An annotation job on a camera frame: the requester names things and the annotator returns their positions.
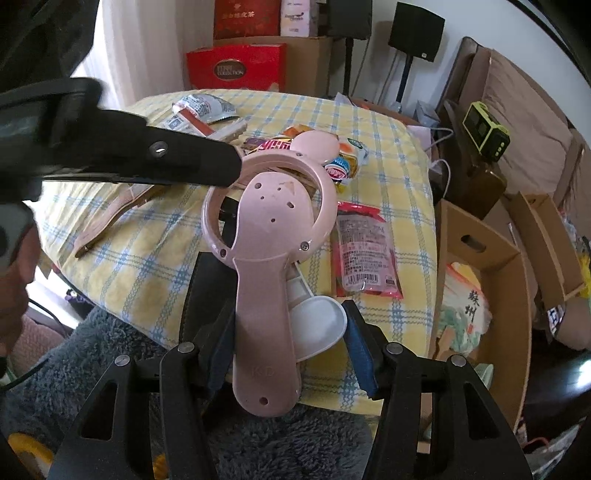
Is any cardboard box on sofa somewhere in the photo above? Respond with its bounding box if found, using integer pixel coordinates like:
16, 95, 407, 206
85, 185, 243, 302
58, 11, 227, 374
508, 191, 587, 302

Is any wooden folding fan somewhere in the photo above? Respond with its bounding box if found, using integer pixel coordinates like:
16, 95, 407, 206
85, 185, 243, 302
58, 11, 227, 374
74, 182, 172, 259

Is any green black portable radio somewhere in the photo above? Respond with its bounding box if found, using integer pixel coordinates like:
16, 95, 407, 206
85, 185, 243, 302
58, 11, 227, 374
463, 102, 511, 161

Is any grey fluffy cushion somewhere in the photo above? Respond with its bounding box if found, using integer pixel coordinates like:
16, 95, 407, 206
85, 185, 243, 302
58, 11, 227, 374
0, 305, 376, 480

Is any white curtain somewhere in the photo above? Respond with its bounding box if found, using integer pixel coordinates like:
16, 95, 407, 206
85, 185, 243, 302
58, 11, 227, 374
69, 0, 218, 116

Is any pink handheld fan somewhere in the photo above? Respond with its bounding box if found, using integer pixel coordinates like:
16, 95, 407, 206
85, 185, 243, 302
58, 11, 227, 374
202, 130, 348, 418

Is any large brown sofa cushion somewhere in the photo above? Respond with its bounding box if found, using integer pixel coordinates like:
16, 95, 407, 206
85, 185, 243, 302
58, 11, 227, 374
482, 48, 575, 183

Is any red yellow snack packet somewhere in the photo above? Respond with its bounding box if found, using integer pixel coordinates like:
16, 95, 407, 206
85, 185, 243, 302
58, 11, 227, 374
245, 133, 297, 156

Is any brown sofa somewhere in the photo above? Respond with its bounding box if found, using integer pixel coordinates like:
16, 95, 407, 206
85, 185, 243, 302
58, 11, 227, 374
442, 37, 591, 352

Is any white orange snack packet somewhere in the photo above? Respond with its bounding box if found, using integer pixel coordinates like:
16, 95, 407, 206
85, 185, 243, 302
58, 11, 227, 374
210, 117, 249, 140
164, 107, 218, 139

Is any white pink tissue box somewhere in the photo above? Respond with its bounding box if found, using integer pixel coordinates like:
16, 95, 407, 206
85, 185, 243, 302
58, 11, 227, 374
280, 0, 319, 38

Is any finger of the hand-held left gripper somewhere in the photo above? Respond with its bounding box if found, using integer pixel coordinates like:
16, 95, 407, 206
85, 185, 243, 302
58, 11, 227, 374
41, 108, 243, 188

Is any red gift box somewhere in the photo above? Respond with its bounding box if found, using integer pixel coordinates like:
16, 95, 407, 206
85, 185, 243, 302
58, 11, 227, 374
186, 43, 287, 91

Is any silver snack packet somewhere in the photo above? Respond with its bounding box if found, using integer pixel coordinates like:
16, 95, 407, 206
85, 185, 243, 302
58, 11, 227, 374
172, 92, 238, 125

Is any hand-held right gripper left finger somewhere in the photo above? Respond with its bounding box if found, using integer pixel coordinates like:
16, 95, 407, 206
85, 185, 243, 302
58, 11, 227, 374
48, 299, 241, 480

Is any white printed plastic bag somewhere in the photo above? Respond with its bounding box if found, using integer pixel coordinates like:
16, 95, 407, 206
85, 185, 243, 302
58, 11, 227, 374
438, 261, 494, 358

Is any dark red gift bag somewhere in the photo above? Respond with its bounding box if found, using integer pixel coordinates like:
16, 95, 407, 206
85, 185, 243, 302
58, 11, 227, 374
213, 0, 282, 40

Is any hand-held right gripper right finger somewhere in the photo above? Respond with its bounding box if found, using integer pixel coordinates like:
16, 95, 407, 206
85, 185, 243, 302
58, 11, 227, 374
341, 299, 536, 480

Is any large cardboard box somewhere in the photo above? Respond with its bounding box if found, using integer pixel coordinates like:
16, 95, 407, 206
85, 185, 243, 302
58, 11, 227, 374
212, 34, 334, 97

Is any yellow checked blanket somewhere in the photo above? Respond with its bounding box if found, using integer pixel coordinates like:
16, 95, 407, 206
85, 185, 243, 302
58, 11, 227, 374
34, 90, 438, 411

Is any black speaker on stand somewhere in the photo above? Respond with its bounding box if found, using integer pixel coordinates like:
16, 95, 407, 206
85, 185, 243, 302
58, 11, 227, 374
388, 2, 446, 109
328, 0, 374, 95

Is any small round jelly cup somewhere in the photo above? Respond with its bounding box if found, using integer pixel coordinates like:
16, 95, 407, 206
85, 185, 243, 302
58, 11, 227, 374
325, 157, 352, 182

